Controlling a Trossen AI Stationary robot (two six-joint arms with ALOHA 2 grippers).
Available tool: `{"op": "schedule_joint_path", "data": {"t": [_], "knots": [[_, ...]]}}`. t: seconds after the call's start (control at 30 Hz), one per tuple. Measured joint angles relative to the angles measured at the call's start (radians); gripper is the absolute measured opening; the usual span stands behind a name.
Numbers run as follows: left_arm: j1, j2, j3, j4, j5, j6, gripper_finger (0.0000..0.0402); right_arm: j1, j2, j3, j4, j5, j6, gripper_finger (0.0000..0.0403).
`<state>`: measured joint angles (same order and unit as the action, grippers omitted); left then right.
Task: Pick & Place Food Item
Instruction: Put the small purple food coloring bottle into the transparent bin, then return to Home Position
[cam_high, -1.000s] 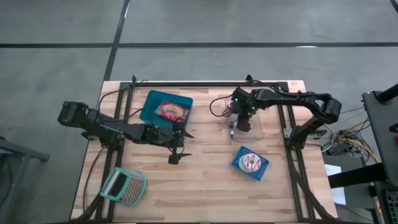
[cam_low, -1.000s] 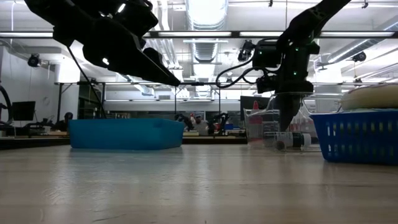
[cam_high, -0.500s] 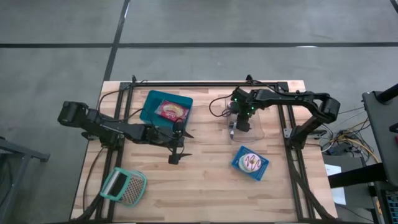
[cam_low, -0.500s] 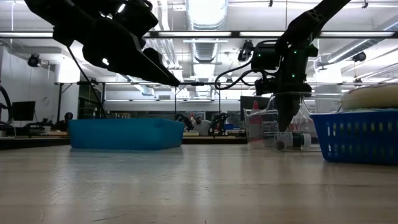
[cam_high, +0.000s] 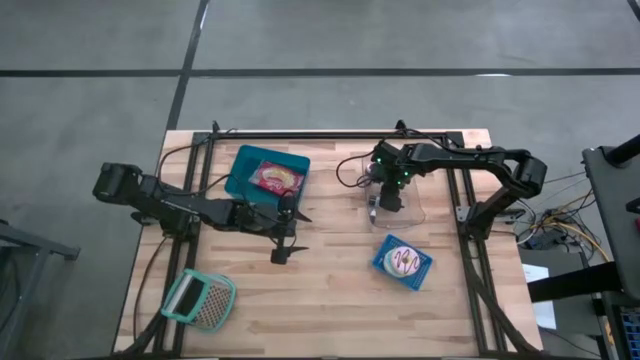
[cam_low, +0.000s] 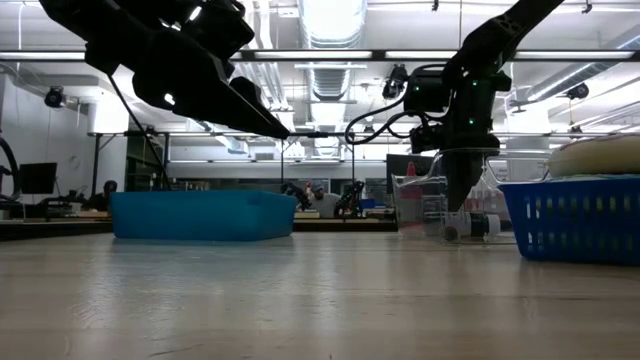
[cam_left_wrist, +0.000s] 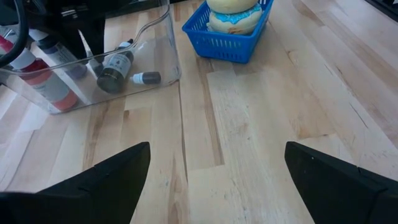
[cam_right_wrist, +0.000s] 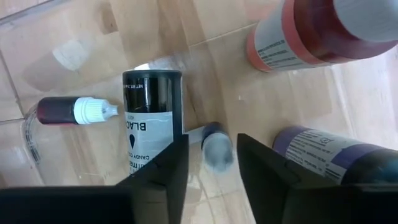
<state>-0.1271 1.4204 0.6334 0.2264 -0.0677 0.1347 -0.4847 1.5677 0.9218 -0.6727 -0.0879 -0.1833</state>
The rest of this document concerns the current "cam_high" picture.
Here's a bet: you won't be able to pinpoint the dark grey equipment cabinet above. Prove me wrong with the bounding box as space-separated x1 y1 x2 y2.
582 134 640 301

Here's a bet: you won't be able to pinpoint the black aluminium table frame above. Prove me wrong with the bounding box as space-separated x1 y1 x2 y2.
114 119 544 359

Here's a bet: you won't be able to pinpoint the pink frosted donut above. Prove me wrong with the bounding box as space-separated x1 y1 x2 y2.
389 245 422 277

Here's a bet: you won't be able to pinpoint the black stand crossbar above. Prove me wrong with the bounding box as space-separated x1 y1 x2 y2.
527 261 624 304

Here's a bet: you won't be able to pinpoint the clear plastic container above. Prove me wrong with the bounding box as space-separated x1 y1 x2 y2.
360 151 426 231

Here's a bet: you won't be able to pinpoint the teal plastic bin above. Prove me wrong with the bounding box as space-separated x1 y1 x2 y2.
223 144 311 209

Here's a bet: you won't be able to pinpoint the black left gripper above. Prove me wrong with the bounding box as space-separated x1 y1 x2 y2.
233 192 313 266

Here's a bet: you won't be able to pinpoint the grey metal cart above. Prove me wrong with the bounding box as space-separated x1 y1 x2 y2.
0 219 81 346

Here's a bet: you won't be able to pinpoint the teal mesh basket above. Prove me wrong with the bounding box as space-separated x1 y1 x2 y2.
159 268 238 334

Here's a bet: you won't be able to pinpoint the tangled yellow floor cables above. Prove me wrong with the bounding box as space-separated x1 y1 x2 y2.
514 199 614 264

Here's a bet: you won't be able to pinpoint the blue plastic basket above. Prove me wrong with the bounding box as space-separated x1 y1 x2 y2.
371 233 434 292

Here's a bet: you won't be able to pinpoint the white paper sheet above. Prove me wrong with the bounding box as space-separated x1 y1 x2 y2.
521 263 557 330

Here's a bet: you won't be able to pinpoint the brown cable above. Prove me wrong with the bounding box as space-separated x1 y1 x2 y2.
132 234 171 344

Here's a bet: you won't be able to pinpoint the red packaged donut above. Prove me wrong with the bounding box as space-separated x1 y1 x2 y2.
248 160 306 197

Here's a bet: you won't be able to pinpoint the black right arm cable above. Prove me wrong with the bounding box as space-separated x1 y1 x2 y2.
335 152 381 190

